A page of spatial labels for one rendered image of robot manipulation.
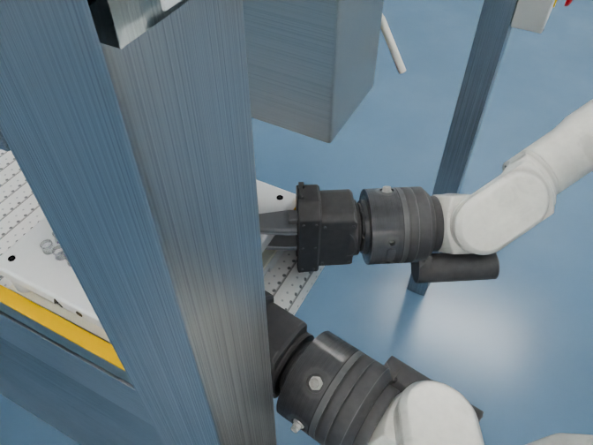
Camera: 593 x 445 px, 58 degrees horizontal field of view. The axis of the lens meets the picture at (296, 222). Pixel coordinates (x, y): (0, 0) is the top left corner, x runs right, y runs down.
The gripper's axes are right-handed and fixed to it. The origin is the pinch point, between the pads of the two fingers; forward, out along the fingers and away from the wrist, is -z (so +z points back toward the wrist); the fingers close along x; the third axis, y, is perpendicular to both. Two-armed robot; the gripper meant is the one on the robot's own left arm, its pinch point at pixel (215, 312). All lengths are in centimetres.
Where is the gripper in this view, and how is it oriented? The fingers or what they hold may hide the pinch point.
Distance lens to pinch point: 55.8
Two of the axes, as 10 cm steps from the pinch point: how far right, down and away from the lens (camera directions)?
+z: 8.1, 4.4, -3.8
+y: 5.9, -6.0, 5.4
